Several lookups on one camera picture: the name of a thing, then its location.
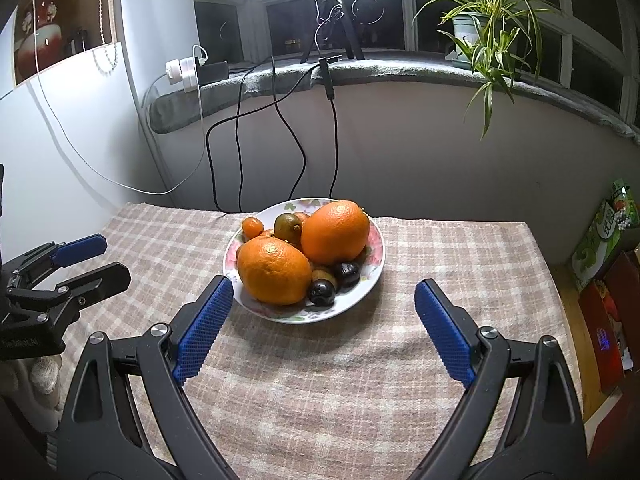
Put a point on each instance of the brown longan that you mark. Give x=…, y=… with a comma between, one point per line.
x=322, y=275

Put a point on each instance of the large smooth orange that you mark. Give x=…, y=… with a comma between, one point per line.
x=335, y=232

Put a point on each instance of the white floral plate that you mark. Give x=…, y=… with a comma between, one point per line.
x=370, y=260

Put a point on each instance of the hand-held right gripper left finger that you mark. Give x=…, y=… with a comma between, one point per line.
x=202, y=335

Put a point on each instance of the potted spider plant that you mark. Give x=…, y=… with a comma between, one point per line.
x=467, y=27

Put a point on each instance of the green-brown round fruit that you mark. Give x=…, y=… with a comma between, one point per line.
x=287, y=227

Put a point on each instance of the beige checked tablecloth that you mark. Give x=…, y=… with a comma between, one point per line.
x=325, y=385

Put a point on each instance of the white refrigerator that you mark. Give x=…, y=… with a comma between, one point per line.
x=75, y=135

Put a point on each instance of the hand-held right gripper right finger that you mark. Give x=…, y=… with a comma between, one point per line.
x=445, y=335

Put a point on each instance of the dark jar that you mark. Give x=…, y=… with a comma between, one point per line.
x=77, y=42

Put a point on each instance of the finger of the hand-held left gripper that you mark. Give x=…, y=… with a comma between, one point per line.
x=80, y=250
x=100, y=280

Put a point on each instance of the red cardboard box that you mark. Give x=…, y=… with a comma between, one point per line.
x=600, y=340

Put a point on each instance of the red and white vase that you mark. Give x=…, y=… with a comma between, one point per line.
x=40, y=40

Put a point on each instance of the black power adapter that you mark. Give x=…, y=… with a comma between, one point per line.
x=212, y=74

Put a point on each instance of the green snack packet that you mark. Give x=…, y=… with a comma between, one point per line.
x=600, y=240

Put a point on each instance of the dark purple round fruit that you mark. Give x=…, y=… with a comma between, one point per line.
x=321, y=294
x=347, y=275

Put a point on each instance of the small oval mandarin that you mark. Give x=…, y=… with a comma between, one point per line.
x=252, y=227

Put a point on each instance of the person's left hand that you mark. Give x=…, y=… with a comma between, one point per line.
x=37, y=380

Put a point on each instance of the grey windowsill cloth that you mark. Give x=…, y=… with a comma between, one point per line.
x=400, y=72

